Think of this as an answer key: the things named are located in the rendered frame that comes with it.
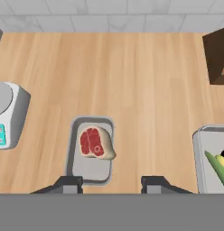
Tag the red steak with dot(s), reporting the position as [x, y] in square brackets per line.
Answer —
[94, 143]

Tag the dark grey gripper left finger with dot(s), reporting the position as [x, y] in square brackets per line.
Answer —
[70, 183]

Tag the green corn cob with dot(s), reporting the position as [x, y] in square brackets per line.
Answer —
[218, 168]

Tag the white kitchen scale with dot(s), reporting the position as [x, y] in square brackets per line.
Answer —
[8, 114]

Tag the grey meat container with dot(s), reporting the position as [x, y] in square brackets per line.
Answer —
[89, 168]

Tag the dark brown wooden box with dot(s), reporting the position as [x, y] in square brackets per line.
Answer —
[217, 57]

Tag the grey vegetable container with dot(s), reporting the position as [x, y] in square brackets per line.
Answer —
[204, 162]

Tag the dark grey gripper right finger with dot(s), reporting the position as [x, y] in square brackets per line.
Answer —
[154, 183]

